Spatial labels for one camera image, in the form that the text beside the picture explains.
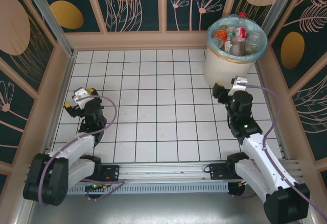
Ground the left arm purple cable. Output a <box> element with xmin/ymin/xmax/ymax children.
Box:
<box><xmin>37</xmin><ymin>95</ymin><xmax>126</xmax><ymax>206</ymax></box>

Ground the cola bottle with red label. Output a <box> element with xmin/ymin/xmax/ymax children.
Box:
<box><xmin>234</xmin><ymin>11</ymin><xmax>249</xmax><ymax>56</ymax></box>

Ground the white trash bin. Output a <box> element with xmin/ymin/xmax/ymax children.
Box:
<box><xmin>206</xmin><ymin>14</ymin><xmax>268</xmax><ymax>64</ymax></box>

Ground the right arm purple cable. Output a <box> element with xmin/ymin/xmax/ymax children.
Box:
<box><xmin>229</xmin><ymin>84</ymin><xmax>327</xmax><ymax>213</ymax></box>

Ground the orange label bottle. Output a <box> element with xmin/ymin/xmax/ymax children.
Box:
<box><xmin>213</xmin><ymin>28</ymin><xmax>229</xmax><ymax>48</ymax></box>

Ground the slotted grey cable duct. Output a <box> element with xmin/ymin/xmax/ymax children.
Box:
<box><xmin>34</xmin><ymin>183</ymin><xmax>230</xmax><ymax>195</ymax></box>

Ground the aluminium frame post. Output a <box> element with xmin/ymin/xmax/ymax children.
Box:
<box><xmin>264</xmin><ymin>0</ymin><xmax>306</xmax><ymax>40</ymax></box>
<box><xmin>20</xmin><ymin>0</ymin><xmax>77</xmax><ymax>58</ymax></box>

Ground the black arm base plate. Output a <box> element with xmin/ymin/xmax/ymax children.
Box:
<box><xmin>73</xmin><ymin>164</ymin><xmax>121</xmax><ymax>183</ymax></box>
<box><xmin>208</xmin><ymin>161</ymin><xmax>256</xmax><ymax>181</ymax></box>

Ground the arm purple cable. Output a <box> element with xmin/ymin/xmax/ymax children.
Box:
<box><xmin>37</xmin><ymin>95</ymin><xmax>126</xmax><ymax>206</ymax></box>
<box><xmin>229</xmin><ymin>84</ymin><xmax>327</xmax><ymax>213</ymax></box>

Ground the white plastic waste bin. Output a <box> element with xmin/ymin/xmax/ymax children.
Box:
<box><xmin>203</xmin><ymin>46</ymin><xmax>256</xmax><ymax>87</ymax></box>

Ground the aluminium mounting rail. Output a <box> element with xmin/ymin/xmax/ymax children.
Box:
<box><xmin>24</xmin><ymin>159</ymin><xmax>305</xmax><ymax>184</ymax></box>

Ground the red and black wire bundle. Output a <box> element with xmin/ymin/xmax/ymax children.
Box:
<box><xmin>101</xmin><ymin>172</ymin><xmax>115</xmax><ymax>184</ymax></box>

